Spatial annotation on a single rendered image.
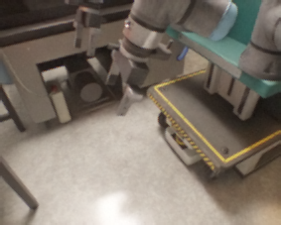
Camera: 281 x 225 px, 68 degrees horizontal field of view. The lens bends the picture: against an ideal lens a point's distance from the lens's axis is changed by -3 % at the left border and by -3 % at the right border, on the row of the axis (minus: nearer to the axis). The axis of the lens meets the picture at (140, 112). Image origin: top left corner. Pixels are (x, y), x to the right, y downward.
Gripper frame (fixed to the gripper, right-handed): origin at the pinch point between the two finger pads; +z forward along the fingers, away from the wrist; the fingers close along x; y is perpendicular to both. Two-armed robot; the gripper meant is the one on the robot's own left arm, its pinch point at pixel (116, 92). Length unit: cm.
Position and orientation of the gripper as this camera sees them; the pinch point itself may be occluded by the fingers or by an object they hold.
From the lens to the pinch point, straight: 62.4
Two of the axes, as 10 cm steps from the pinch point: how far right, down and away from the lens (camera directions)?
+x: 3.0, 7.2, -6.2
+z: -3.9, 6.9, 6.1
